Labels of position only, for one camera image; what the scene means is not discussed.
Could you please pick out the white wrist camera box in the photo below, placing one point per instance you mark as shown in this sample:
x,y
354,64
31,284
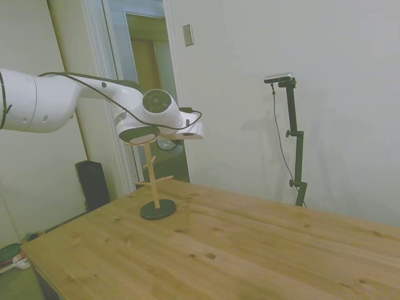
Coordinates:
x,y
187,118

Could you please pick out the white closet door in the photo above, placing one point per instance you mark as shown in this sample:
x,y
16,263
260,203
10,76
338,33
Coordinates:
x,y
31,37

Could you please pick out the grey exterior camera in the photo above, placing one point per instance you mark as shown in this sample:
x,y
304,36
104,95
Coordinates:
x,y
279,77

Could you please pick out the white floor item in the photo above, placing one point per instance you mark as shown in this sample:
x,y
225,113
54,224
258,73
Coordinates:
x,y
22,264

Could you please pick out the blue enamel mug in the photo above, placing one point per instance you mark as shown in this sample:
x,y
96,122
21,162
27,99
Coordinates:
x,y
167,145

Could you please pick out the grey-blue open door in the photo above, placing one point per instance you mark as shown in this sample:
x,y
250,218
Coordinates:
x,y
120,47

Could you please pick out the small colourful floor item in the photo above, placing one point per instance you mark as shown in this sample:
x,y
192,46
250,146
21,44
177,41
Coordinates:
x,y
32,236

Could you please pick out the dark floor rod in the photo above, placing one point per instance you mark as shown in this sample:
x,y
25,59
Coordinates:
x,y
62,223

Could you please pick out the green floor item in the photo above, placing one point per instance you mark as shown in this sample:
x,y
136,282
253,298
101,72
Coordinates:
x,y
9,251

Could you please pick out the wooden mug tree black base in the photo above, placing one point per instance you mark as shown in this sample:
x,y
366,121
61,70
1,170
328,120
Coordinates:
x,y
157,213

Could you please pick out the black camera stand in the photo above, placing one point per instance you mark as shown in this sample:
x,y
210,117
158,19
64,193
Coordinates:
x,y
299,156

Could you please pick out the wooden hallway door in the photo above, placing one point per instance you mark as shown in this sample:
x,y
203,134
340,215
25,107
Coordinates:
x,y
147,68

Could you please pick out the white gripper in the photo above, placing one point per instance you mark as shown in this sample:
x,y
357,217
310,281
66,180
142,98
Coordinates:
x,y
192,132

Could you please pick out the metal wall switch plate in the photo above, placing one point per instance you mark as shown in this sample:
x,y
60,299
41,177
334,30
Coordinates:
x,y
188,35

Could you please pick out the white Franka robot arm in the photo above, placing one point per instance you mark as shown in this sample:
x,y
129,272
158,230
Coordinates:
x,y
47,103

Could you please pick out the white door frame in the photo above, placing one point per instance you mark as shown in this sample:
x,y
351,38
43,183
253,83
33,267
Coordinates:
x,y
93,47

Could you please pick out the black speaker box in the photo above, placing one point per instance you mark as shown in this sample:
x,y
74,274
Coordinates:
x,y
93,187

